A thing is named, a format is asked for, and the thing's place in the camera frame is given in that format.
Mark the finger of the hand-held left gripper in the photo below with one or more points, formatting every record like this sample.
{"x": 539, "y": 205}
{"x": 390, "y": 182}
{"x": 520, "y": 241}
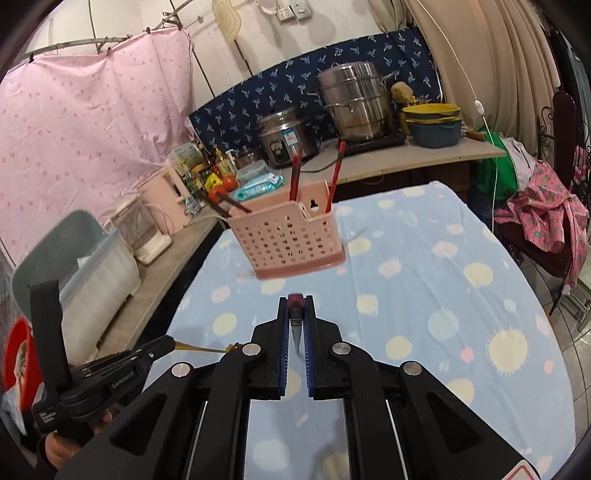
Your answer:
{"x": 159, "y": 346}
{"x": 144, "y": 367}

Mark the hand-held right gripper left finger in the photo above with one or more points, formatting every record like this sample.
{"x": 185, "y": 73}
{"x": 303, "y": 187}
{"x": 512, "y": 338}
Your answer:
{"x": 282, "y": 350}

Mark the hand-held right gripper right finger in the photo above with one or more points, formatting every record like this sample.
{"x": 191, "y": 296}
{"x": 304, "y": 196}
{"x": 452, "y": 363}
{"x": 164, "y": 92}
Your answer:
{"x": 310, "y": 350}

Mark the gold flower spoon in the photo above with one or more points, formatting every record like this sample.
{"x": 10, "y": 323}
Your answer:
{"x": 198, "y": 349}

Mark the dark maroon chopstick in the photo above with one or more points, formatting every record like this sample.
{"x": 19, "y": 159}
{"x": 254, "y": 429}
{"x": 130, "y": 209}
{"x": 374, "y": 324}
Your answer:
{"x": 295, "y": 302}
{"x": 226, "y": 201}

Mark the pink perforated utensil basket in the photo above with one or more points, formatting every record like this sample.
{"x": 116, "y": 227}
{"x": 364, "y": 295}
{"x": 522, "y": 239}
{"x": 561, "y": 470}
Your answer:
{"x": 277, "y": 240}

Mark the red chopstick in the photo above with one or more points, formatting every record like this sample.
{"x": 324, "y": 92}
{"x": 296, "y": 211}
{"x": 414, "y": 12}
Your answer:
{"x": 336, "y": 170}
{"x": 295, "y": 170}

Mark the person's left hand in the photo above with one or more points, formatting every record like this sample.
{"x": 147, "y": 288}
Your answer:
{"x": 62, "y": 450}

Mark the red plastic stool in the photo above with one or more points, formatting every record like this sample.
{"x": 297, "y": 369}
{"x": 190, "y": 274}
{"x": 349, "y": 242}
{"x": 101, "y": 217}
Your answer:
{"x": 21, "y": 364}

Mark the white plastic storage box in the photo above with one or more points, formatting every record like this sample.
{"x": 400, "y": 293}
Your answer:
{"x": 92, "y": 286}

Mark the grey wooden counter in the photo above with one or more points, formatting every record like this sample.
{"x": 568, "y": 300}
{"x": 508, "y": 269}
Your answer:
{"x": 184, "y": 251}

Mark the white small appliance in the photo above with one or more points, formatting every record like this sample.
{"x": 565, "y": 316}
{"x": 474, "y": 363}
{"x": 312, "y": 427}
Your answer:
{"x": 143, "y": 235}

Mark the blue printed tablecloth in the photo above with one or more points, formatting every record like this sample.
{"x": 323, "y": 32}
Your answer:
{"x": 415, "y": 258}

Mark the pink small appliance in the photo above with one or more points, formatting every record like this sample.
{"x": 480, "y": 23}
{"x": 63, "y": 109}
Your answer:
{"x": 161, "y": 198}

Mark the blue wet wipes packet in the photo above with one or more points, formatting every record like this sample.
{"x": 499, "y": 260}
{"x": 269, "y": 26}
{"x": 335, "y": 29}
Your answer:
{"x": 258, "y": 187}

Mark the clear plastic food container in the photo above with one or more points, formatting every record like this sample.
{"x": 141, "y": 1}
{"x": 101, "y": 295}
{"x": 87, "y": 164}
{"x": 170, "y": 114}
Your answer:
{"x": 251, "y": 171}

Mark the group of condiment bottles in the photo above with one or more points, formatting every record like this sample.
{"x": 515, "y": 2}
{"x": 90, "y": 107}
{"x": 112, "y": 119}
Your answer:
{"x": 203, "y": 166}

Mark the silver rice cooker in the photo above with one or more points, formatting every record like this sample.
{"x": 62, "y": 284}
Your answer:
{"x": 284, "y": 138}

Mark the black induction cooker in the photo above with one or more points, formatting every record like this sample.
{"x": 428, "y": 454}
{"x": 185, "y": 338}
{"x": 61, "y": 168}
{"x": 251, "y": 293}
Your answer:
{"x": 374, "y": 142}

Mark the pink curtain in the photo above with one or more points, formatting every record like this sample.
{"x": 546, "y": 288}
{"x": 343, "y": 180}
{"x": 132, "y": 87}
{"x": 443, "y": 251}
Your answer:
{"x": 92, "y": 138}

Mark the beige countertop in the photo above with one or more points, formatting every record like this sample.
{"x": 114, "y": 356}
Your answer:
{"x": 438, "y": 159}

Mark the blue plastic basin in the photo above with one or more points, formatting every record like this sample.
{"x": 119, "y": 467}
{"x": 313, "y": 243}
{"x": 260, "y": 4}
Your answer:
{"x": 436, "y": 134}

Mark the steel steamer pot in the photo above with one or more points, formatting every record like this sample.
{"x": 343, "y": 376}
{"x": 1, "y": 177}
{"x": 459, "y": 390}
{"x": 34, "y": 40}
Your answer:
{"x": 355, "y": 101}

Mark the green bag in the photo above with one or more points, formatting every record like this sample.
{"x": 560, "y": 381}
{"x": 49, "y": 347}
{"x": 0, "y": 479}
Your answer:
{"x": 494, "y": 170}

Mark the blue floral cloth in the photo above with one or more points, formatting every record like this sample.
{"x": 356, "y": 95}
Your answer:
{"x": 277, "y": 83}

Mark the yellow plastic basin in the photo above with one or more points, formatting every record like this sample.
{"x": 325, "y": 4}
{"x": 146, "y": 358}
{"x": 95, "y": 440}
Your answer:
{"x": 431, "y": 111}

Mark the brown loofah sponge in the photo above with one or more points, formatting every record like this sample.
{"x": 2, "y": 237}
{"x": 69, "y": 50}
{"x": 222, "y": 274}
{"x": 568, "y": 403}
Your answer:
{"x": 402, "y": 93}

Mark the pink floral clothing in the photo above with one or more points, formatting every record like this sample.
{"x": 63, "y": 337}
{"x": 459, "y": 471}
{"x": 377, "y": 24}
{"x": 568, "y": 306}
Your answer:
{"x": 545, "y": 207}

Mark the white cloth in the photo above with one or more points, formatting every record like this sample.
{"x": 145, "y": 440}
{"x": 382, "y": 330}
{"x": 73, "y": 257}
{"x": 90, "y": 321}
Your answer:
{"x": 521, "y": 159}

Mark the beige hanging board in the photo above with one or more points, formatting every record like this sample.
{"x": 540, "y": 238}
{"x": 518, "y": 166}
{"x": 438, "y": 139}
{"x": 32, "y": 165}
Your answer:
{"x": 228, "y": 18}

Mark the dark metal chair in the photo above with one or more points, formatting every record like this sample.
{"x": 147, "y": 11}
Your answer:
{"x": 565, "y": 120}

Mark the beige curtain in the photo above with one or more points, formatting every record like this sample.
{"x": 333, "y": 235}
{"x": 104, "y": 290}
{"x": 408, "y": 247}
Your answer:
{"x": 498, "y": 60}

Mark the metal curtain rail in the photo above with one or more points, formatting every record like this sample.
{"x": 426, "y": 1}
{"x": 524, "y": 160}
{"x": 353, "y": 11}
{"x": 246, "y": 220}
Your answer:
{"x": 106, "y": 42}

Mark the white wall socket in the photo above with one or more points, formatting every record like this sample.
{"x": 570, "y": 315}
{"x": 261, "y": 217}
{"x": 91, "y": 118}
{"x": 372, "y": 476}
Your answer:
{"x": 293, "y": 11}

